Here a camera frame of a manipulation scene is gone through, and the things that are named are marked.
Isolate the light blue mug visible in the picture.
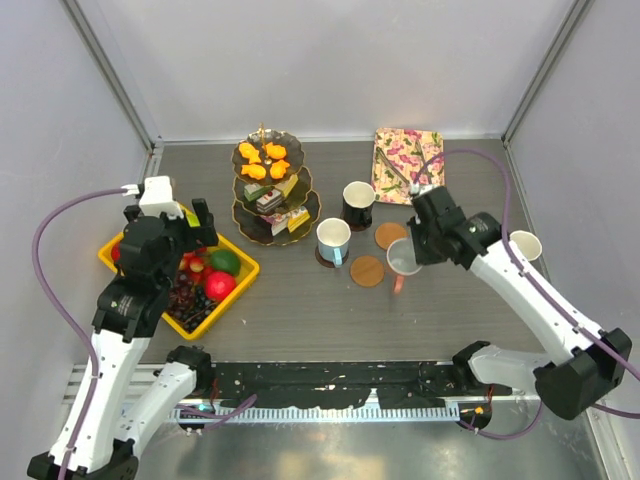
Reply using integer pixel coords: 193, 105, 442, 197
316, 218, 351, 268

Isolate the light wooden coaster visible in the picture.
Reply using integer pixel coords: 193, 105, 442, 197
374, 222, 409, 251

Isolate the red apple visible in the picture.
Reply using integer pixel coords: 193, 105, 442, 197
110, 243, 121, 264

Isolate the purple grape bunch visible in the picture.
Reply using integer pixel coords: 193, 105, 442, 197
167, 272, 195, 321

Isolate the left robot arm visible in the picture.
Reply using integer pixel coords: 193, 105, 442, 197
27, 198, 219, 479

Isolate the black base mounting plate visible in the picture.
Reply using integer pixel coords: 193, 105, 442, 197
214, 361, 512, 410

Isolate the three-tier black gold stand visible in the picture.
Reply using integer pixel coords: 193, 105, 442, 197
231, 125, 321, 246

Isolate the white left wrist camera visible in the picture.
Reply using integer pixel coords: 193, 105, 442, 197
122, 176, 184, 220

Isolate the green lime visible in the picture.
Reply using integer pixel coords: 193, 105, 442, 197
209, 249, 241, 276

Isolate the cream cake slice with kiwi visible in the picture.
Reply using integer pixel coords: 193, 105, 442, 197
276, 174, 298, 198

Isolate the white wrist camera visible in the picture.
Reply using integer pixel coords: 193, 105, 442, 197
409, 183, 438, 198
122, 176, 184, 220

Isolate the chocolate cherry cake slice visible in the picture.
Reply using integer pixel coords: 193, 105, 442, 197
255, 189, 284, 214

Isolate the grey mug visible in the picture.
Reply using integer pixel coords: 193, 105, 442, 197
510, 230, 542, 262

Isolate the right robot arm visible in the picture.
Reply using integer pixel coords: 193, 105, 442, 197
407, 185, 632, 420

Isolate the green yellow pear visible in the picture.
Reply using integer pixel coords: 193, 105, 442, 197
185, 212, 200, 227

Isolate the yellow triangle cake slice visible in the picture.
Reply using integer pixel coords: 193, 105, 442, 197
287, 206, 311, 233

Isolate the yellow plastic fruit tray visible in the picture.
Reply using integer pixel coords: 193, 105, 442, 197
97, 204, 260, 341

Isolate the dark blue grape bunch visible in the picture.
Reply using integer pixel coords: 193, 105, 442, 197
180, 285, 218, 333

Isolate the pink mug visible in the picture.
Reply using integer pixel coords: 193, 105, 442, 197
386, 237, 422, 294

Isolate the green matcha cake slice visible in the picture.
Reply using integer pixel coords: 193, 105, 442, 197
243, 183, 269, 202

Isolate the white slotted cable duct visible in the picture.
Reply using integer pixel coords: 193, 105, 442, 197
164, 402, 460, 421

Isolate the red lychee strawberry bunch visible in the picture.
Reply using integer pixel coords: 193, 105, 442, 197
176, 248, 213, 286

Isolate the red pomegranate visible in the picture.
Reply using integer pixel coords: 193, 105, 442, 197
204, 271, 236, 303

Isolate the medium brown wooden coaster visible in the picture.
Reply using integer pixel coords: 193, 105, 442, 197
350, 255, 385, 288

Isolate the black mug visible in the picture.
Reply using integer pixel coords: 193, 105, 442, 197
341, 181, 375, 225

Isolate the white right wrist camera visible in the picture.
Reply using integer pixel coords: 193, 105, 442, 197
409, 183, 438, 198

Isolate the dark wooden coaster top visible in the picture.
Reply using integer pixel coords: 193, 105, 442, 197
314, 248, 349, 269

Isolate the floral rectangular tray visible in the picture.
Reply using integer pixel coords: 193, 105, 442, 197
369, 126, 446, 207

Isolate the orange fish pastry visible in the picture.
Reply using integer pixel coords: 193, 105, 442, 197
270, 159, 290, 180
241, 163, 266, 180
264, 142, 287, 160
238, 142, 261, 164

